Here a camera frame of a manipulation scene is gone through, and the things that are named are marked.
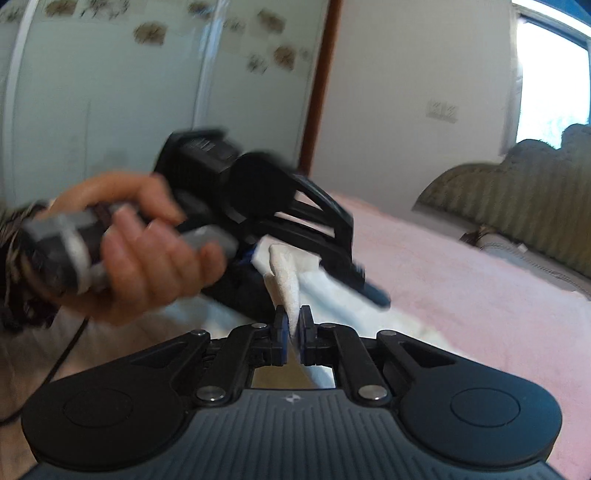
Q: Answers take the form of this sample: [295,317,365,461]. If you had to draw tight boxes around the grey striped pillow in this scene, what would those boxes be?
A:
[460,227,590,298]

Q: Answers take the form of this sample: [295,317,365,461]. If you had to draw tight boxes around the white wall socket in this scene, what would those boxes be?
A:
[427,100,458,123]

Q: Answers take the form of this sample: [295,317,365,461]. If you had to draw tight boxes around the cream white pants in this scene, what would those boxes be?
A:
[161,243,463,391]

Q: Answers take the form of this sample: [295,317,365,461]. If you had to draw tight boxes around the pink bed blanket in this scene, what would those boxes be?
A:
[1,198,590,479]

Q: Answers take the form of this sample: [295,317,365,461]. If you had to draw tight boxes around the green upholstered headboard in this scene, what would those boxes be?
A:
[415,124,590,277]

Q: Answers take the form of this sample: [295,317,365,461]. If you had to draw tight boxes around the window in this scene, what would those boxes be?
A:
[501,1,590,153]

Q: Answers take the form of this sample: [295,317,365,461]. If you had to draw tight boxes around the brown wooden door frame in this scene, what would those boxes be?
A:
[298,0,343,176]

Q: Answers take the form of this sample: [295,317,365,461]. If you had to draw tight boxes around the black cable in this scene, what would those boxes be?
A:
[0,315,89,428]

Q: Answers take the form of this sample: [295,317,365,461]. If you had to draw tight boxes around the person's left hand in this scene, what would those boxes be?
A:
[22,172,226,325]

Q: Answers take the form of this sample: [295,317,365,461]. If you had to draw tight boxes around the glass sliding wardrobe door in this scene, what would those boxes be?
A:
[1,1,329,206]

